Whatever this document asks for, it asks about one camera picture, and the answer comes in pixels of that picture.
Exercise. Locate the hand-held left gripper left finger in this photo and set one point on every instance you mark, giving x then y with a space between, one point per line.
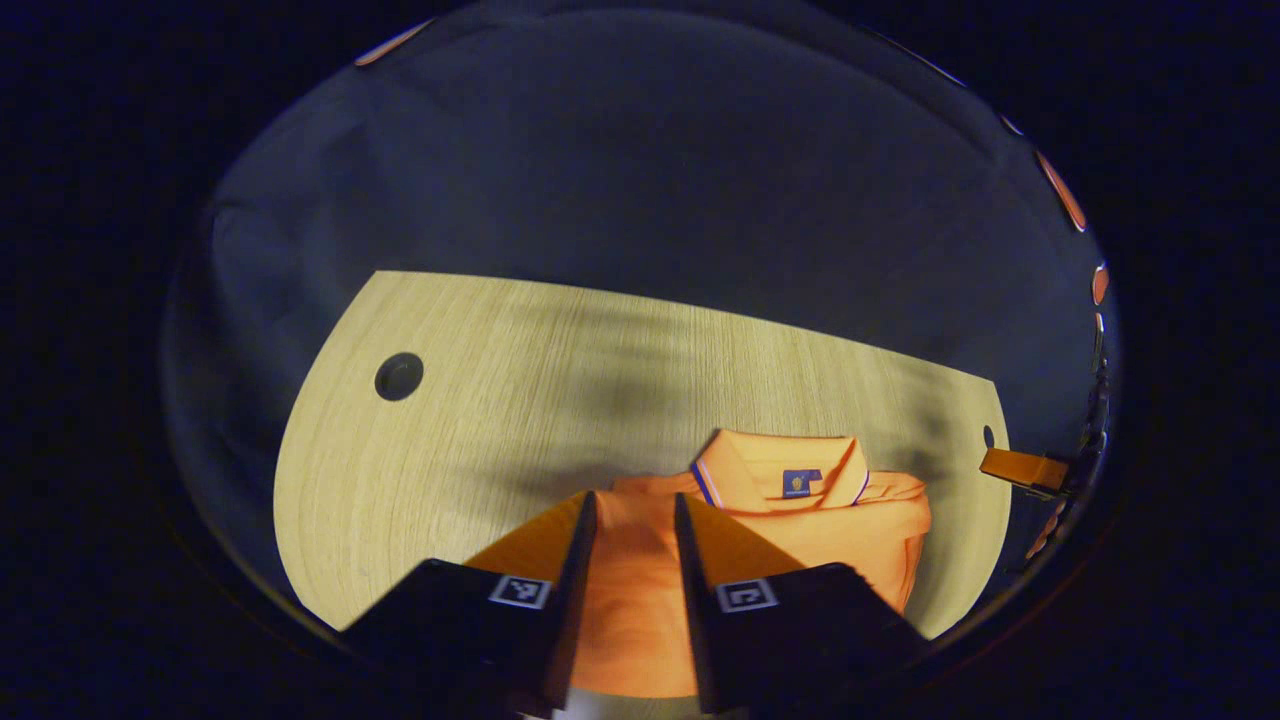
570 600

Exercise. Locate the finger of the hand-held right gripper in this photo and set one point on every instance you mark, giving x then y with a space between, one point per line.
1020 468

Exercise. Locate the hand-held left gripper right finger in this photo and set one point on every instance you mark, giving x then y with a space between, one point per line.
690 590

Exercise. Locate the orange collared T-shirt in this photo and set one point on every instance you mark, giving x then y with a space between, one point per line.
800 520

